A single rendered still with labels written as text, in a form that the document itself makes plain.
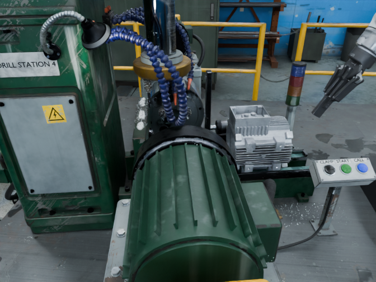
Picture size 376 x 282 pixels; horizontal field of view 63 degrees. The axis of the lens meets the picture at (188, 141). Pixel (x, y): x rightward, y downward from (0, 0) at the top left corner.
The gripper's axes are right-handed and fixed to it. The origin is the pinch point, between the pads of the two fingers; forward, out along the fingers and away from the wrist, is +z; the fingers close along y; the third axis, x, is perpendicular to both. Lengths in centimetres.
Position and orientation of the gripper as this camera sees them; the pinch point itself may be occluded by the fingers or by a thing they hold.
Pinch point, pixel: (322, 106)
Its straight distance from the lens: 110.5
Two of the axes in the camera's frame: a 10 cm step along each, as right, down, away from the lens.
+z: -4.9, 7.7, 4.2
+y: 0.6, 5.0, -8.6
